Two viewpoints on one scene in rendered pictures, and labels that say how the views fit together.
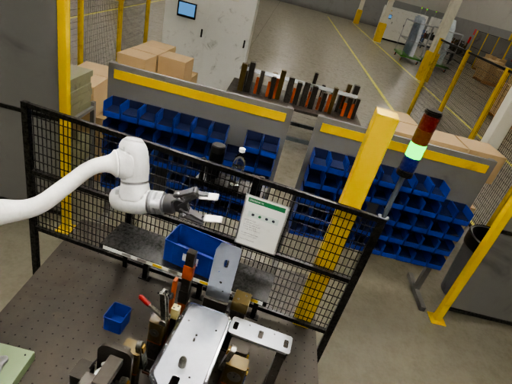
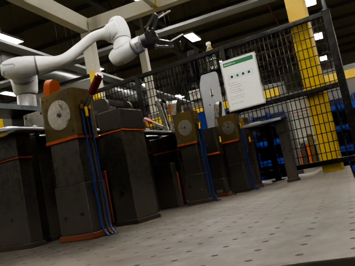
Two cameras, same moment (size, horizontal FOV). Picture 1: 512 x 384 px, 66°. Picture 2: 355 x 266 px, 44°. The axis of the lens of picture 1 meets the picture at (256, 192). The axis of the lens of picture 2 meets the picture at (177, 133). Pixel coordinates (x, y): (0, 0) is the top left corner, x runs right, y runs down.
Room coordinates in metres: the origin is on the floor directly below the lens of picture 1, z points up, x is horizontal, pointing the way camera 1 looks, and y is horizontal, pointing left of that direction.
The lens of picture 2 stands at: (-0.85, -0.62, 0.79)
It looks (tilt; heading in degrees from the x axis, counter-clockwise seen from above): 7 degrees up; 22
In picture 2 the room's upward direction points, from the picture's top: 11 degrees counter-clockwise
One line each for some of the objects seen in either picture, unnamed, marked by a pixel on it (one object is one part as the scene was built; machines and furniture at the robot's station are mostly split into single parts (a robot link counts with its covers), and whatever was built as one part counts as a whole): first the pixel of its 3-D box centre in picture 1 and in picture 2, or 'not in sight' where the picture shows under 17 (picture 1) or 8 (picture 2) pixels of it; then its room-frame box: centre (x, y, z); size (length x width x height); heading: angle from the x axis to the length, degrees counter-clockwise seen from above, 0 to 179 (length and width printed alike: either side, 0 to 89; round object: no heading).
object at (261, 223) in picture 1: (261, 225); (242, 82); (1.65, -0.07, 1.30); 0.23 x 0.02 x 0.31; 84
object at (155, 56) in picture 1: (159, 88); not in sight; (5.55, 1.77, 0.52); 1.20 x 0.80 x 1.05; 179
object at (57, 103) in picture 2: not in sight; (81, 164); (0.04, 0.01, 0.88); 0.14 x 0.09 x 0.36; 84
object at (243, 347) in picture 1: (235, 366); (246, 159); (1.17, -0.12, 0.84); 0.12 x 0.07 x 0.28; 84
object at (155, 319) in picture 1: (152, 344); not in sight; (1.14, 0.27, 0.87); 0.10 x 0.07 x 0.35; 84
